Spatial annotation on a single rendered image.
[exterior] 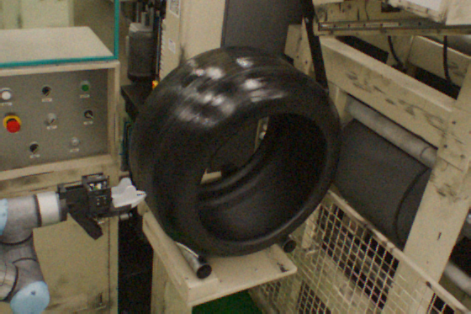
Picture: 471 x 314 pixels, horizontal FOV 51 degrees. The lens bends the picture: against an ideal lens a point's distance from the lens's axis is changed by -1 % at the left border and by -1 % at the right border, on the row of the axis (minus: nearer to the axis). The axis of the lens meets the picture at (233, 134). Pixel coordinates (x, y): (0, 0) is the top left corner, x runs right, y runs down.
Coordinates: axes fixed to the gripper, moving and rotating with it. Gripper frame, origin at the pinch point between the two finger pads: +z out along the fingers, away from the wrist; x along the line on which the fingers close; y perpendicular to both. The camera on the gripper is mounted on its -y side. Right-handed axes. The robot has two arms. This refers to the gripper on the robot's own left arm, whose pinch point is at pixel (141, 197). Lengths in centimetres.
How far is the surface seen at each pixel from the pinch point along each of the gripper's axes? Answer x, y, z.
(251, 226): 0.5, -19.1, 35.5
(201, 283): -10.4, -24.5, 14.0
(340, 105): 21, 6, 80
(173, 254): 2.6, -24.4, 11.4
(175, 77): 8.5, 27.7, 10.8
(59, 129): 56, -8, -9
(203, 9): 26, 40, 26
